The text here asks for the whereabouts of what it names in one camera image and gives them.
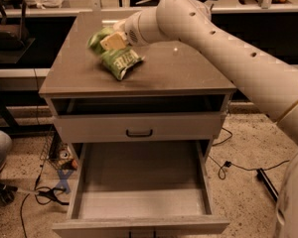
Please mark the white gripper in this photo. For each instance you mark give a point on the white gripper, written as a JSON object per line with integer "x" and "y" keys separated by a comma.
{"x": 130, "y": 33}

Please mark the green jalapeno chip bag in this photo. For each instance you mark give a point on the green jalapeno chip bag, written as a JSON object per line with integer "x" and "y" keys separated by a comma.
{"x": 118, "y": 62}

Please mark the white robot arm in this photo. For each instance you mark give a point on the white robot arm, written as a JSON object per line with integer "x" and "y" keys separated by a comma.
{"x": 268, "y": 82}

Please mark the black bag on shelf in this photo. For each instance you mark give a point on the black bag on shelf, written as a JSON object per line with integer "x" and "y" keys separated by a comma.
{"x": 14, "y": 38}

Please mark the closed grey top drawer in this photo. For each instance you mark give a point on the closed grey top drawer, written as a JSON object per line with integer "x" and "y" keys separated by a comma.
{"x": 165, "y": 126}

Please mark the grey drawer cabinet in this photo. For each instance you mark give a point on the grey drawer cabinet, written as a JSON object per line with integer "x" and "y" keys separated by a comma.
{"x": 172, "y": 79}

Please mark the open grey middle drawer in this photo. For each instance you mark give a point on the open grey middle drawer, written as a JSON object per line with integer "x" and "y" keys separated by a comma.
{"x": 141, "y": 190}

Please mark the white paper bowl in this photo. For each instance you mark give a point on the white paper bowl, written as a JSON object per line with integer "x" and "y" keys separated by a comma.
{"x": 119, "y": 25}

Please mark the blue tape cross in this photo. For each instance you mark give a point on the blue tape cross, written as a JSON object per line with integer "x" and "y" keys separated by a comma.
{"x": 64, "y": 175}

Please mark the black metal stand leg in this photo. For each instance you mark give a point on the black metal stand leg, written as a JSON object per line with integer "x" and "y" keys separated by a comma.
{"x": 263, "y": 177}

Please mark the black drawer handle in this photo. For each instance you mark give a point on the black drawer handle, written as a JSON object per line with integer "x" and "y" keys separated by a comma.
{"x": 139, "y": 134}

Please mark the wire basket with cans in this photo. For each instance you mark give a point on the wire basket with cans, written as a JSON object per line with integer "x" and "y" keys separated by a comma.
{"x": 57, "y": 153}

